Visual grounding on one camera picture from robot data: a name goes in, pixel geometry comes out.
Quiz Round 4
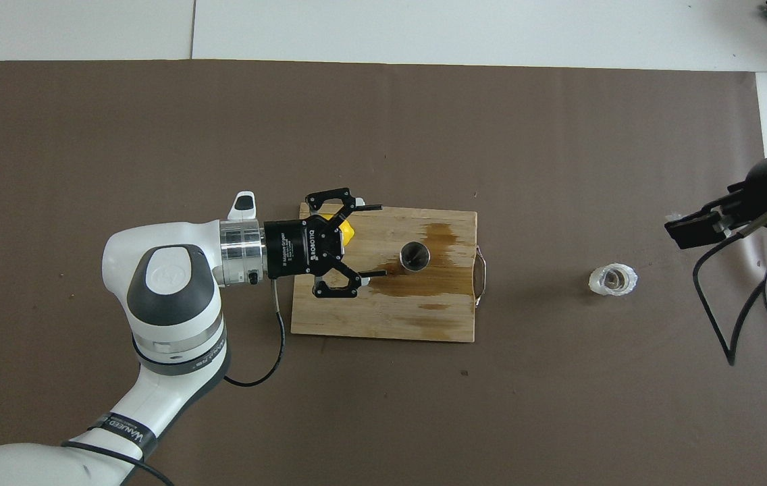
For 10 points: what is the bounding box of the brown paper table mat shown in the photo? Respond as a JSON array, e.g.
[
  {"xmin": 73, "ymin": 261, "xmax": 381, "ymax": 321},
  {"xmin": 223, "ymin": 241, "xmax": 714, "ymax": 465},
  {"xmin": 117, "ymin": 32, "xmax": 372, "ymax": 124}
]
[{"xmin": 0, "ymin": 59, "xmax": 767, "ymax": 486}]

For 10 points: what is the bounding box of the steel double jigger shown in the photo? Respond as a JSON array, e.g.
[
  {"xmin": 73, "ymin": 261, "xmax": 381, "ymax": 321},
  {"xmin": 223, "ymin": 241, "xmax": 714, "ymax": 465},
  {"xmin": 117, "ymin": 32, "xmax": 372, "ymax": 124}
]
[{"xmin": 400, "ymin": 240, "xmax": 431, "ymax": 273}]

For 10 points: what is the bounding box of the wooden cutting board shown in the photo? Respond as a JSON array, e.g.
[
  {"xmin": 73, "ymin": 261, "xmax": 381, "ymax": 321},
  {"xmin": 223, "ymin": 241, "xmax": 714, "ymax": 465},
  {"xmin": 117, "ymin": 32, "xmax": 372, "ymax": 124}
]
[{"xmin": 290, "ymin": 202, "xmax": 487, "ymax": 343}]

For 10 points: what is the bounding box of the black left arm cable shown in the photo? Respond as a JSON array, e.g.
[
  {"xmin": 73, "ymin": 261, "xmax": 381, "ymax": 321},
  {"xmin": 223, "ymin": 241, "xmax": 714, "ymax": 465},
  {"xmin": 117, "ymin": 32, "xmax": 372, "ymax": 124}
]
[{"xmin": 63, "ymin": 278, "xmax": 288, "ymax": 486}]

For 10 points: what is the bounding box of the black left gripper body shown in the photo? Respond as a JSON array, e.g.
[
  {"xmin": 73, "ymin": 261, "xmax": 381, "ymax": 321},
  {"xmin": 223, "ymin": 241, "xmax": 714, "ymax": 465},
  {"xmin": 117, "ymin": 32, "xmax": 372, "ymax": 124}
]
[{"xmin": 263, "ymin": 216, "xmax": 345, "ymax": 279}]

